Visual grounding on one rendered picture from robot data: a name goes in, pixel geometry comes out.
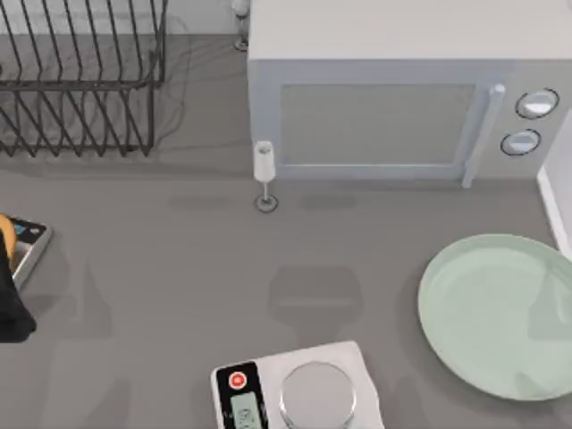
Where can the pale green round plate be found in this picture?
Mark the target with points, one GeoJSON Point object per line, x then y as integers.
{"type": "Point", "coordinates": [482, 308]}

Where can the yellow rounded object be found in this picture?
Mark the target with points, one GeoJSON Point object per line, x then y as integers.
{"type": "Point", "coordinates": [6, 228]}

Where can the white digital kitchen scale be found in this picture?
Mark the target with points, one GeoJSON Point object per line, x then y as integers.
{"type": "Point", "coordinates": [268, 384]}

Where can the large round microwave knob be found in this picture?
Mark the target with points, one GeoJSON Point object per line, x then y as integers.
{"type": "Point", "coordinates": [537, 103]}

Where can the clear stemmed wine glass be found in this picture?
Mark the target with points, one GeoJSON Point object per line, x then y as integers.
{"type": "Point", "coordinates": [241, 9]}

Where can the pale microwave oven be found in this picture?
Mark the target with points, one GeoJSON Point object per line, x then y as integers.
{"type": "Point", "coordinates": [402, 31]}

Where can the tall clear champagne glass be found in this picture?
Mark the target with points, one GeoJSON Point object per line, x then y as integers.
{"type": "Point", "coordinates": [263, 161]}

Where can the grey metal kitchen scale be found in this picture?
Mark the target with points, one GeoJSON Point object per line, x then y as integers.
{"type": "Point", "coordinates": [33, 250]}

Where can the small round microwave knob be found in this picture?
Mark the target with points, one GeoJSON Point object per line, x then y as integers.
{"type": "Point", "coordinates": [520, 142]}

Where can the microwave oven door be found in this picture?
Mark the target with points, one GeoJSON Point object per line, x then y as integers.
{"type": "Point", "coordinates": [375, 125]}

